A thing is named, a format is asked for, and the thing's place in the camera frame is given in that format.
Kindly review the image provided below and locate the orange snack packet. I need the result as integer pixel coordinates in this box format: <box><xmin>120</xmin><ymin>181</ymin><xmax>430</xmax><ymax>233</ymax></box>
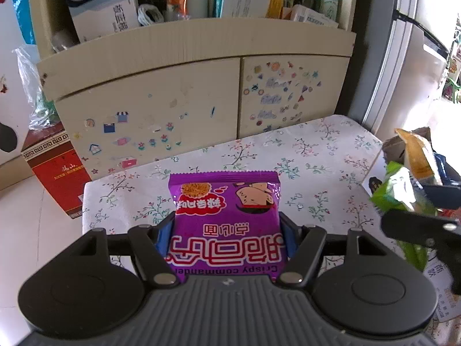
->
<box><xmin>394</xmin><ymin>128</ymin><xmax>443</xmax><ymax>188</ymax></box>

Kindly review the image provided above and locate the orange pouch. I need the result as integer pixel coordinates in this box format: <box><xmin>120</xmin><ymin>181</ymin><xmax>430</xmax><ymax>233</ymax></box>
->
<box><xmin>166</xmin><ymin>0</ymin><xmax>188</xmax><ymax>22</ymax></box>

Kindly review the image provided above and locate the floral tablecloth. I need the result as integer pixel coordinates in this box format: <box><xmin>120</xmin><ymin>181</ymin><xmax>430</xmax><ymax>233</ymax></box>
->
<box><xmin>82</xmin><ymin>114</ymin><xmax>384</xmax><ymax>285</ymax></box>

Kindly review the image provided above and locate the blue plastic bag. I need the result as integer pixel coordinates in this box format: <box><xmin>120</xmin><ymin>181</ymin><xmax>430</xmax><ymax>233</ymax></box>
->
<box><xmin>9</xmin><ymin>0</ymin><xmax>37</xmax><ymax>46</ymax></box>

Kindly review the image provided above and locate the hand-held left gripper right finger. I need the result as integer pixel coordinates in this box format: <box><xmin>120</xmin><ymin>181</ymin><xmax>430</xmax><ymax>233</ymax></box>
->
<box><xmin>277</xmin><ymin>212</ymin><xmax>377</xmax><ymax>289</ymax></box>

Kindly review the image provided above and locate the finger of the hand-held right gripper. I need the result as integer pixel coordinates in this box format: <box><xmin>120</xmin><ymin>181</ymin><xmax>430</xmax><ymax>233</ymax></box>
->
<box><xmin>381</xmin><ymin>209</ymin><xmax>461</xmax><ymax>271</ymax></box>
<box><xmin>423</xmin><ymin>184</ymin><xmax>461</xmax><ymax>210</ymax></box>

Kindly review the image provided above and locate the clear plastic bag of greens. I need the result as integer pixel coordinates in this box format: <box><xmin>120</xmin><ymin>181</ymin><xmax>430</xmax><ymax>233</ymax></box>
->
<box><xmin>12</xmin><ymin>45</ymin><xmax>60</xmax><ymax>132</ymax></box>

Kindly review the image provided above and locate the white cable coil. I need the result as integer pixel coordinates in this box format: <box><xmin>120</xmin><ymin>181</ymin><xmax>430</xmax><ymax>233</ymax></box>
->
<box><xmin>137</xmin><ymin>3</ymin><xmax>164</xmax><ymax>27</ymax></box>

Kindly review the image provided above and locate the purple snack packet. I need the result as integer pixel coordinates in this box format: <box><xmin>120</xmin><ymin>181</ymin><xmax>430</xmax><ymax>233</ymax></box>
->
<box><xmin>164</xmin><ymin>171</ymin><xmax>290</xmax><ymax>283</ymax></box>

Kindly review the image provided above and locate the cardboard box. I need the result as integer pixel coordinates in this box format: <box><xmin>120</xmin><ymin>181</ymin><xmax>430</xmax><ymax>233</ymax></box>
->
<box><xmin>360</xmin><ymin>126</ymin><xmax>461</xmax><ymax>332</ymax></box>

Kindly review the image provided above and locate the grey door frame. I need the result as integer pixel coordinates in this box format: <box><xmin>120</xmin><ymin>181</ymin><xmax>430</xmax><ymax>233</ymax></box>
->
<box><xmin>346</xmin><ymin>0</ymin><xmax>461</xmax><ymax>138</ymax></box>

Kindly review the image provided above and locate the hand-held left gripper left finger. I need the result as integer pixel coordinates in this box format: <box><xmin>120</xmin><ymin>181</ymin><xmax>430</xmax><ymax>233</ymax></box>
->
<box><xmin>81</xmin><ymin>211</ymin><xmax>178</xmax><ymax>289</ymax></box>

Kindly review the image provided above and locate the white bottle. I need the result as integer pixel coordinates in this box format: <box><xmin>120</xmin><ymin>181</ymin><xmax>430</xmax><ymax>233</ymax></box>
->
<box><xmin>187</xmin><ymin>0</ymin><xmax>209</xmax><ymax>18</ymax></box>

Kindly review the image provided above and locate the black vase wall sticker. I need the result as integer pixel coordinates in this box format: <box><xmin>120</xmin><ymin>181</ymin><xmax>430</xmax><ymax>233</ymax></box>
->
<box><xmin>0</xmin><ymin>121</ymin><xmax>20</xmax><ymax>154</ymax></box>

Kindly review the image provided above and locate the green snack packet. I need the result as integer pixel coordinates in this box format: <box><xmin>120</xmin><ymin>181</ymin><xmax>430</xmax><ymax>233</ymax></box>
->
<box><xmin>369</xmin><ymin>160</ymin><xmax>438</xmax><ymax>271</ymax></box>

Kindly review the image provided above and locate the white printed box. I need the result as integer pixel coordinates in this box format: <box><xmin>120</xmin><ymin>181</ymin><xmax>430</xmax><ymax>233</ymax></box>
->
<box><xmin>290</xmin><ymin>4</ymin><xmax>339</xmax><ymax>29</ymax></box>

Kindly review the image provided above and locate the blue foil snack packet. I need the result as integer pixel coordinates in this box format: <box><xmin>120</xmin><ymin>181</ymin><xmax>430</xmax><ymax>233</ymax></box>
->
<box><xmin>430</xmin><ymin>151</ymin><xmax>461</xmax><ymax>188</ymax></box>

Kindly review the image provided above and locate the white blue medicine box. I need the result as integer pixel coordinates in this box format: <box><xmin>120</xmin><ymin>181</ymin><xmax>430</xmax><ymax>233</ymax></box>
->
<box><xmin>61</xmin><ymin>0</ymin><xmax>139</xmax><ymax>42</ymax></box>

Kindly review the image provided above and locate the red carton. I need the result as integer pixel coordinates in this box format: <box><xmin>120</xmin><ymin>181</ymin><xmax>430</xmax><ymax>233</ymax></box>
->
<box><xmin>21</xmin><ymin>121</ymin><xmax>92</xmax><ymax>220</ymax></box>

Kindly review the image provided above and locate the cream wooden cabinet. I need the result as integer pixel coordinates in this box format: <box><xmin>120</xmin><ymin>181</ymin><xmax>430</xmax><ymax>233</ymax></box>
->
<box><xmin>27</xmin><ymin>0</ymin><xmax>357</xmax><ymax>183</ymax></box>

